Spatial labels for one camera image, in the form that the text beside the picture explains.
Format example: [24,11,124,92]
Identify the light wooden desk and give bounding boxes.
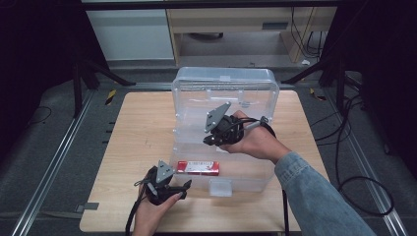
[166,6,338,64]

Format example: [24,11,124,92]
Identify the hand-held gripper cable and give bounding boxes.
[125,178,149,236]
[229,115,291,236]

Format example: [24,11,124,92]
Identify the black cables under desk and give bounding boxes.
[290,7,326,60]

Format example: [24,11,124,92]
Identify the thick black floor cable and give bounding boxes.
[334,96,395,217]

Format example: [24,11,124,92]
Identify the clear plastic storage box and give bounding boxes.
[170,66,280,198]

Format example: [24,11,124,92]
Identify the aluminium cross rail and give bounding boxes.
[126,81,298,91]

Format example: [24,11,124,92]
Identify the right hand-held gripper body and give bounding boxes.
[205,101,246,146]

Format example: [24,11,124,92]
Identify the left hand-held gripper cable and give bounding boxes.
[125,178,149,236]

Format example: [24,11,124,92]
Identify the person's right hand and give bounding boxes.
[218,109,292,165]

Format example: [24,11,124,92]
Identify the person's left hand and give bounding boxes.
[132,192,185,236]

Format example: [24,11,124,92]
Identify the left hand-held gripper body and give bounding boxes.
[144,159,175,207]

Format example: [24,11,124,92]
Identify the yellow and black tape strip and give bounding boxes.
[104,89,118,106]
[309,88,328,101]

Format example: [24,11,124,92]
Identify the red and white packet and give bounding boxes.
[176,159,221,177]

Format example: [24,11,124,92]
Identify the aluminium floor rail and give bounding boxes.
[11,89,96,236]
[323,88,409,236]

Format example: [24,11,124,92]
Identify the white cabinet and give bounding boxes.
[86,9,175,62]

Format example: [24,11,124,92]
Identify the black stand legs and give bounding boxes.
[72,58,137,119]
[280,57,350,114]

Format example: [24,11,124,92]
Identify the right hand-held gripper cable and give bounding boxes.
[229,115,291,236]

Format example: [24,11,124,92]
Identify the thin black floor cable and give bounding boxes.
[29,105,53,126]

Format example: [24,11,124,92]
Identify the grey metal bracket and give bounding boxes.
[76,202,100,213]

